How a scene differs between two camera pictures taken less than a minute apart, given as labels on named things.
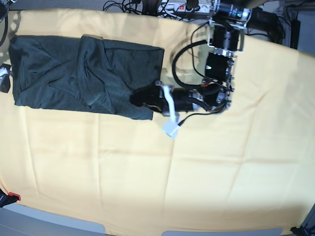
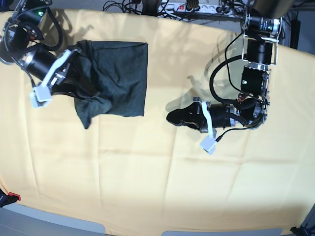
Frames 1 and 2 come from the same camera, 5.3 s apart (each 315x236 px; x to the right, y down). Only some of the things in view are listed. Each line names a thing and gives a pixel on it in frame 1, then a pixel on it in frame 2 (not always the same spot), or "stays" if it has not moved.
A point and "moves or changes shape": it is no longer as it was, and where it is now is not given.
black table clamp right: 301,231 stays
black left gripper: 154,98 → 219,114
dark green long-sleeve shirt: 82,72 moves or changes shape
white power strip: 182,8 stays
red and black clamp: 5,199 stays
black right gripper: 5,81 → 41,60
